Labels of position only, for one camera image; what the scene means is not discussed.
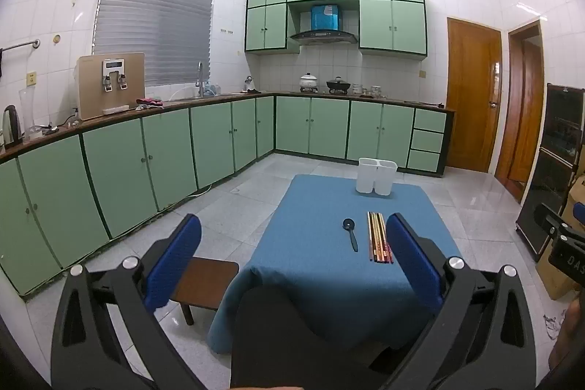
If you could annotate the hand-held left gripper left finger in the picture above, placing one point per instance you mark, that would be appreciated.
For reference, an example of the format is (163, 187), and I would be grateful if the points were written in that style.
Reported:
(176, 262)

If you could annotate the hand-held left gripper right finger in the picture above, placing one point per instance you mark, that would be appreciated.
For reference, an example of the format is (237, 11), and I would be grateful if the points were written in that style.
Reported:
(411, 262)

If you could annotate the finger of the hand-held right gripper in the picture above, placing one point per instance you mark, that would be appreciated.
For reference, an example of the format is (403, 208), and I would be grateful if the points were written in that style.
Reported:
(546, 216)

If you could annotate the row of mixed chopsticks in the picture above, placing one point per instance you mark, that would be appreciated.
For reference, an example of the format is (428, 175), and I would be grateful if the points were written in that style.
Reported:
(377, 234)

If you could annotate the black spoon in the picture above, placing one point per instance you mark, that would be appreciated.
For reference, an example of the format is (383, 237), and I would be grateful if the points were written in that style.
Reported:
(348, 224)

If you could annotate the white plastic utensil holder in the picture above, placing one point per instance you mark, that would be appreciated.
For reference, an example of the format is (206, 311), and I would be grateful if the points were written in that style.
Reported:
(365, 180)

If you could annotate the person's right forearm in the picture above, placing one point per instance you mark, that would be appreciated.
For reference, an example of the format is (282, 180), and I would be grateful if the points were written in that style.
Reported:
(571, 326)

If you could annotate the cardboard box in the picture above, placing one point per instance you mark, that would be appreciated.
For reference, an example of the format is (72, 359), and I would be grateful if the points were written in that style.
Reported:
(560, 285)

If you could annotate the brown wooden stool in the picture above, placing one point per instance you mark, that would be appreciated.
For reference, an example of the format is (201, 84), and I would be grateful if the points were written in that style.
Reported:
(205, 280)

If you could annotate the black glass cabinet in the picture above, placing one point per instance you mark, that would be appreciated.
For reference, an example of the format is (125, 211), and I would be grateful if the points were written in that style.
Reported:
(553, 170)

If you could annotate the blue tablecloth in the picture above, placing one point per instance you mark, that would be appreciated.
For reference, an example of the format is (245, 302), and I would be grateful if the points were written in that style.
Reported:
(320, 234)

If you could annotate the green base kitchen cabinets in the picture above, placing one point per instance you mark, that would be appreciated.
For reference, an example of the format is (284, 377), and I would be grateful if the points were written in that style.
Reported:
(114, 170)

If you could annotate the person's dark pants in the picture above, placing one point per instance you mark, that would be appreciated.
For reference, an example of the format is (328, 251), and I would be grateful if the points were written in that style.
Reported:
(283, 335)

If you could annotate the closed wooden door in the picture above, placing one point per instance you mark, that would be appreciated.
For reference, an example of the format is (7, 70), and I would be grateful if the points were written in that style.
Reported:
(470, 97)

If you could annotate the brown kitchen countertop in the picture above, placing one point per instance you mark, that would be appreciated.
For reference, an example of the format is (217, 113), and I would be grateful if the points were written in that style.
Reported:
(183, 101)

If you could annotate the red cloth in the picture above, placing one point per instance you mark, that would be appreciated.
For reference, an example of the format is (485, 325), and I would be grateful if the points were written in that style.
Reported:
(148, 102)

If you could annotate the clear plastic bottle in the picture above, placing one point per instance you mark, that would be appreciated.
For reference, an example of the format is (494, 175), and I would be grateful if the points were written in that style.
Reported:
(209, 88)

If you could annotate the glass jar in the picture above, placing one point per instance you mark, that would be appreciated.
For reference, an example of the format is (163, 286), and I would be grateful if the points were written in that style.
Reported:
(357, 89)

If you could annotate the chrome kitchen faucet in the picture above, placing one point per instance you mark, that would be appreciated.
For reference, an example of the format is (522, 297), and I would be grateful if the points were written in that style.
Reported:
(199, 74)

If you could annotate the beige water dispenser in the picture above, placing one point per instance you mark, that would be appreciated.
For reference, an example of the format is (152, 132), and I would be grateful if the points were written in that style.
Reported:
(91, 93)

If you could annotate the black wok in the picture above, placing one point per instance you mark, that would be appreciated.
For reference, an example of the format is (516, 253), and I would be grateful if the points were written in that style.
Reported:
(338, 85)

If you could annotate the silver stovetop kettle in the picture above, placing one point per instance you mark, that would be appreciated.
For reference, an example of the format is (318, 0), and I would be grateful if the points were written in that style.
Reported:
(249, 84)

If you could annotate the white cooking pot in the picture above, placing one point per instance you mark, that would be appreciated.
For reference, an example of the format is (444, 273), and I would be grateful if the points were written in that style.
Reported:
(308, 82)

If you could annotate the clear glass pitcher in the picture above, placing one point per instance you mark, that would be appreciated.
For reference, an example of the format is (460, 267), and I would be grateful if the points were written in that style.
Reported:
(27, 111)

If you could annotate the steel electric kettle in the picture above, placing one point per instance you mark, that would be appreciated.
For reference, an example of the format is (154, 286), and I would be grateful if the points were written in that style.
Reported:
(11, 125)

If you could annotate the grey window blinds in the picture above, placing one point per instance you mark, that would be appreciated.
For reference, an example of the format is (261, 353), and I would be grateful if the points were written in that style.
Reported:
(155, 20)

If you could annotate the range hood with blue film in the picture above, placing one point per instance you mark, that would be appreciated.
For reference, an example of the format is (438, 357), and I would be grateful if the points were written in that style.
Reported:
(327, 17)

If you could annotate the chrome towel bar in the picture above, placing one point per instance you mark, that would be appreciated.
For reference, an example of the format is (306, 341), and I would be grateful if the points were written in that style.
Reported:
(18, 46)

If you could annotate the wooden door with frame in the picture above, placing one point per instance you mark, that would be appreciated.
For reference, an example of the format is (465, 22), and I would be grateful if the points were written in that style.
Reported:
(525, 120)

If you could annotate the green wall kitchen cabinets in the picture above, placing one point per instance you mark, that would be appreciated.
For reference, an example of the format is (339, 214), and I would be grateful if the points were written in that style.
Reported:
(393, 29)

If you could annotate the yellow wall socket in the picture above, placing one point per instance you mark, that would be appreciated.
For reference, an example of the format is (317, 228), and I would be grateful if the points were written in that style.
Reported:
(31, 78)

